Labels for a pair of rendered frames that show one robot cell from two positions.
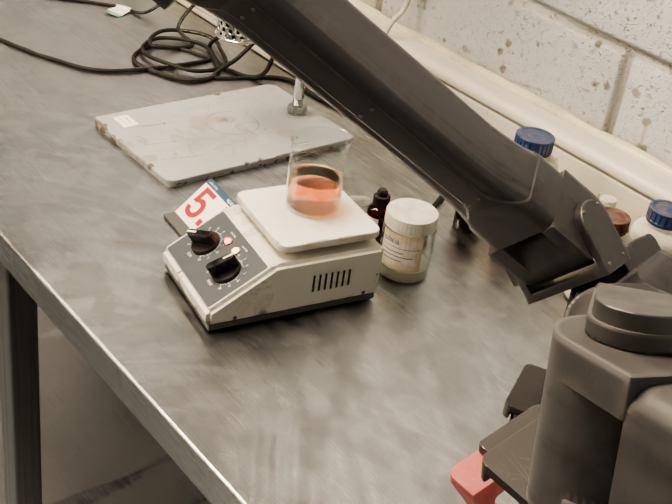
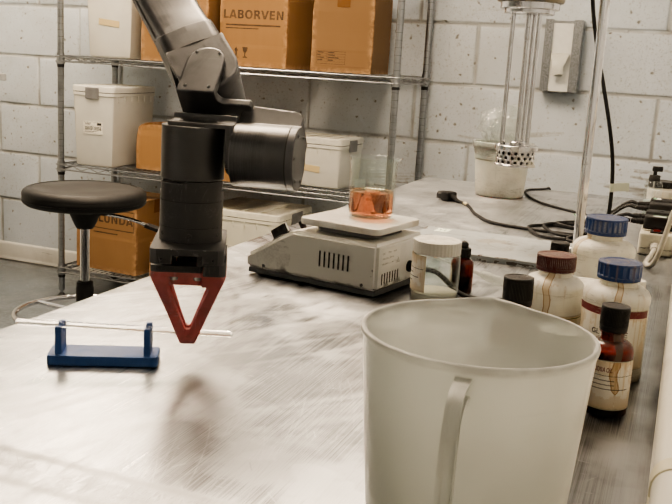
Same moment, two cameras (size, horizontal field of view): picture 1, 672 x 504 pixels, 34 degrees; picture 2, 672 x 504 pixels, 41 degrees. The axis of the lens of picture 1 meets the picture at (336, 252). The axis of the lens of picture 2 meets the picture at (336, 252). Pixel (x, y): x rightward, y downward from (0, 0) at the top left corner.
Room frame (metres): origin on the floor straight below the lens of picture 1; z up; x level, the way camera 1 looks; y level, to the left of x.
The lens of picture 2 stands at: (0.45, -1.00, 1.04)
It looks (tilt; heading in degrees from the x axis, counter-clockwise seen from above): 12 degrees down; 63
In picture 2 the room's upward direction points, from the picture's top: 3 degrees clockwise
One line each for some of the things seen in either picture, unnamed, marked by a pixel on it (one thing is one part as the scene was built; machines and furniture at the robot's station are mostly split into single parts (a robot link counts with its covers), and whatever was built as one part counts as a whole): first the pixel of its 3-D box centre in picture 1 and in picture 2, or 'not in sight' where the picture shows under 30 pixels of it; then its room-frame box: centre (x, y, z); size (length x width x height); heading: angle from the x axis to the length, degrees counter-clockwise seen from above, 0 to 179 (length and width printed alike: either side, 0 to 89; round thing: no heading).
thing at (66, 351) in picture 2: not in sight; (104, 342); (0.63, -0.18, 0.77); 0.10 x 0.03 x 0.04; 160
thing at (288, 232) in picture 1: (307, 214); (360, 220); (1.01, 0.04, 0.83); 0.12 x 0.12 x 0.01; 32
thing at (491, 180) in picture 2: not in sight; (503, 149); (1.74, 0.72, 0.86); 0.14 x 0.14 x 0.21
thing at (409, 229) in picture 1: (407, 241); (435, 271); (1.06, -0.08, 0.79); 0.06 x 0.06 x 0.08
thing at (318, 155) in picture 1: (318, 173); (374, 189); (1.03, 0.03, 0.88); 0.07 x 0.06 x 0.08; 138
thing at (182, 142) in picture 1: (225, 130); (500, 247); (1.35, 0.17, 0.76); 0.30 x 0.20 x 0.01; 133
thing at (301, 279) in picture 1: (281, 252); (342, 250); (1.00, 0.06, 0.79); 0.22 x 0.13 x 0.08; 122
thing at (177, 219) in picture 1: (204, 215); not in sight; (1.09, 0.16, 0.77); 0.09 x 0.06 x 0.04; 36
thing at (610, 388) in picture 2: not in sight; (609, 358); (1.01, -0.44, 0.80); 0.04 x 0.04 x 0.10
